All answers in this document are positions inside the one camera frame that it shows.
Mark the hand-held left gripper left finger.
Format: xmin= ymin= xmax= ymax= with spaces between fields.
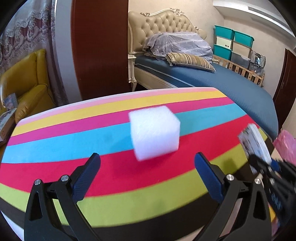
xmin=24 ymin=153 xmax=102 ymax=241

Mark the children's book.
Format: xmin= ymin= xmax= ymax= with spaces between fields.
xmin=3 ymin=93 xmax=18 ymax=110

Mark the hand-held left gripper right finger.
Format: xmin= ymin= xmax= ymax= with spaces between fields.
xmin=195 ymin=152 xmax=272 ymax=241

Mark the houndstooth bag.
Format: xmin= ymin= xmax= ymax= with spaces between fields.
xmin=250 ymin=50 xmax=267 ymax=69

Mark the striped colourful tablecloth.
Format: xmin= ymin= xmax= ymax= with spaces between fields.
xmin=0 ymin=87 xmax=278 ymax=241

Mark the brown wooden wardrobe panel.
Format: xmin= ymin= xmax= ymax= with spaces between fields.
xmin=70 ymin=0 xmax=130 ymax=101

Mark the grey patterned duvet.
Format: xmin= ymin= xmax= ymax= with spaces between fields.
xmin=143 ymin=32 xmax=213 ymax=63

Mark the grey clear storage box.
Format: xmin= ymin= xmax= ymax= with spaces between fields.
xmin=231 ymin=52 xmax=251 ymax=69

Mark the beige tufted headboard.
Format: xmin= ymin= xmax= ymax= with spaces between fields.
xmin=128 ymin=8 xmax=207 ymax=54

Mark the white printed carton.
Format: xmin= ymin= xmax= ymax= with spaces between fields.
xmin=238 ymin=123 xmax=273 ymax=173

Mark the bed with blue sheet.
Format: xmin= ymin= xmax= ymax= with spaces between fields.
xmin=134 ymin=56 xmax=279 ymax=142

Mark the beige storage box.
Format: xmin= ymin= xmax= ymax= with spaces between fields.
xmin=216 ymin=36 xmax=234 ymax=50
xmin=232 ymin=41 xmax=252 ymax=57

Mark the white air vent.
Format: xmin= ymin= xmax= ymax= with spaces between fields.
xmin=247 ymin=6 xmax=292 ymax=28

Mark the teal storage box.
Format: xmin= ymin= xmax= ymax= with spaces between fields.
xmin=214 ymin=25 xmax=236 ymax=40
xmin=234 ymin=31 xmax=255 ymax=48
xmin=213 ymin=44 xmax=233 ymax=59

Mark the lace curtain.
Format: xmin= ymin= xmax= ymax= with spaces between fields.
xmin=0 ymin=0 xmax=68 ymax=106

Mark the pink trash bin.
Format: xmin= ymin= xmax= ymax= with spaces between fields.
xmin=273 ymin=130 xmax=296 ymax=167

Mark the yellow leather armchair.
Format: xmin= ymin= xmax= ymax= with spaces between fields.
xmin=0 ymin=49 xmax=56 ymax=123

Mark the white foam cube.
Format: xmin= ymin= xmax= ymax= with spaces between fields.
xmin=128 ymin=105 xmax=181 ymax=162

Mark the dark brown door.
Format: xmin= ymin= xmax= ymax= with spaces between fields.
xmin=273 ymin=49 xmax=296 ymax=126

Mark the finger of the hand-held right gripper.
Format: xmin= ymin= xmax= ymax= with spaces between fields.
xmin=249 ymin=154 xmax=273 ymax=176
xmin=269 ymin=159 xmax=296 ymax=178

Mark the flat printed cardboard box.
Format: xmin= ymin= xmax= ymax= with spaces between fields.
xmin=0 ymin=109 xmax=18 ymax=142

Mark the wooden crib rail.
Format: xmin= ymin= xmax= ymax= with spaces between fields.
xmin=213 ymin=55 xmax=265 ymax=87

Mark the striped brown pillow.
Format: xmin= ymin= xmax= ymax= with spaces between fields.
xmin=166 ymin=52 xmax=216 ymax=73

